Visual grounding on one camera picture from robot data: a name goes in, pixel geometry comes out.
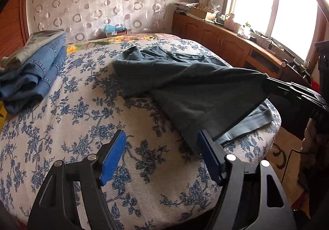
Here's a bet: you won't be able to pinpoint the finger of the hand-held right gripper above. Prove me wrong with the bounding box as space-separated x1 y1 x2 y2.
266 84 327 114
265 76 329 107

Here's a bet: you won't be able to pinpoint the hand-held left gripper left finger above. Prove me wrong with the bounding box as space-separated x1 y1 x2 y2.
26 130 127 230

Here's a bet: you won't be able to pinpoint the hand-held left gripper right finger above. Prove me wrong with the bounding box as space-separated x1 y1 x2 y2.
197 130 295 230

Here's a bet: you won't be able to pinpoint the teal pants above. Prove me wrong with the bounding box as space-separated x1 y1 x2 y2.
112 46 277 154

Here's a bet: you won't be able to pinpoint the folded grey pants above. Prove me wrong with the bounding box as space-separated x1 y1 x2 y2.
0 29 66 72

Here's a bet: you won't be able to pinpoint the blue floral bedsheet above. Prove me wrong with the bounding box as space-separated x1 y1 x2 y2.
0 37 282 230

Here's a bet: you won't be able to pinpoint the wooden cabinet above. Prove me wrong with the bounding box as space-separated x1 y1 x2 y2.
171 11 310 85

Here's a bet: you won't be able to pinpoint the cardboard box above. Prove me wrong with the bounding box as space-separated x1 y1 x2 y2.
188 6 219 21

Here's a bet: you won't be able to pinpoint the folded blue jeans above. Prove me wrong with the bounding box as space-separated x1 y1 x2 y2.
0 37 68 115

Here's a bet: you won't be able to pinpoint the yellow floral blanket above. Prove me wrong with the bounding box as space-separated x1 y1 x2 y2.
65 33 178 53

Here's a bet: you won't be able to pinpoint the pile of papers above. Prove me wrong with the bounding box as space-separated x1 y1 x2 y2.
174 2 200 15

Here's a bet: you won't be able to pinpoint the blue tissue pack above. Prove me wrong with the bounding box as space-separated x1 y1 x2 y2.
103 24 127 38

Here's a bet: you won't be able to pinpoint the wooden wardrobe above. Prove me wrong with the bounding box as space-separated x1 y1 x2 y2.
0 0 32 66

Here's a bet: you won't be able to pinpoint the black cable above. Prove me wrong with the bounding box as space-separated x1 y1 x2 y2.
280 148 310 188

